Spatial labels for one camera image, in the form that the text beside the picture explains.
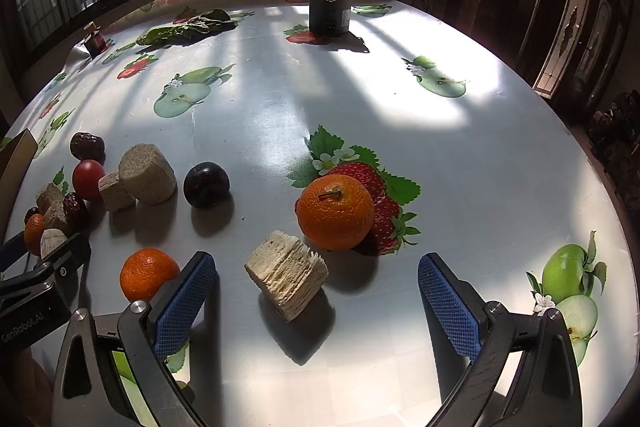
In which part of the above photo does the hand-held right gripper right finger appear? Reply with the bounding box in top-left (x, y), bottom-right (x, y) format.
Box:
top-left (417, 252), bottom-right (584, 427)

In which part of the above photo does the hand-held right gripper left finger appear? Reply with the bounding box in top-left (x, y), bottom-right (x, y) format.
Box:
top-left (50, 251), bottom-right (219, 427)

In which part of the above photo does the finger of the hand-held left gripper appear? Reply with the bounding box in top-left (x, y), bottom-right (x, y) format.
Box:
top-left (0, 232), bottom-right (28, 276)
top-left (0, 233), bottom-right (92, 294)

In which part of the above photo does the small orange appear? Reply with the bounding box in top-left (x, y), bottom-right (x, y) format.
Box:
top-left (119, 248), bottom-right (181, 303)
top-left (23, 213), bottom-right (47, 257)

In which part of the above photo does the red tomato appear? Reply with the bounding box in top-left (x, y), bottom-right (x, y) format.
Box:
top-left (72, 159), bottom-right (107, 202)

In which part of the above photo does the ridged beige fibrous chunk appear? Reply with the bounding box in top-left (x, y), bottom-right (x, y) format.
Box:
top-left (244, 230), bottom-right (330, 322)

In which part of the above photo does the large round beige fibrous chunk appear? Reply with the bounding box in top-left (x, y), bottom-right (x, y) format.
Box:
top-left (118, 143), bottom-right (178, 206)

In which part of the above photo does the dark purple plum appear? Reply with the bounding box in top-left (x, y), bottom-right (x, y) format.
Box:
top-left (183, 162), bottom-right (231, 209)

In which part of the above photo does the large orange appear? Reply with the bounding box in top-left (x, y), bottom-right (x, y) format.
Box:
top-left (296, 174), bottom-right (375, 252)

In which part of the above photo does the small dark jar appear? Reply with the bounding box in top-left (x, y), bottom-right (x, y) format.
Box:
top-left (82, 29), bottom-right (108, 58)

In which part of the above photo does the fruit print tablecloth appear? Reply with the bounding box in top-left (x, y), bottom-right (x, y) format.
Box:
top-left (0, 0), bottom-right (638, 427)

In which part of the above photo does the dark lumpy object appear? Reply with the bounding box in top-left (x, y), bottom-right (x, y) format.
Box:
top-left (587, 89), bottom-right (640, 168)

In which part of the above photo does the green leafy vegetable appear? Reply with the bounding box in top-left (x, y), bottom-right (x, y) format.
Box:
top-left (136, 8), bottom-right (238, 48)

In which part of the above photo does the wooden glass panel door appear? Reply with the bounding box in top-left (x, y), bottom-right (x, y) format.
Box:
top-left (532, 0), bottom-right (627, 100)

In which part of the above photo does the black cup on table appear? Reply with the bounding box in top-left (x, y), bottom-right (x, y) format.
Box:
top-left (307, 0), bottom-right (357, 38)

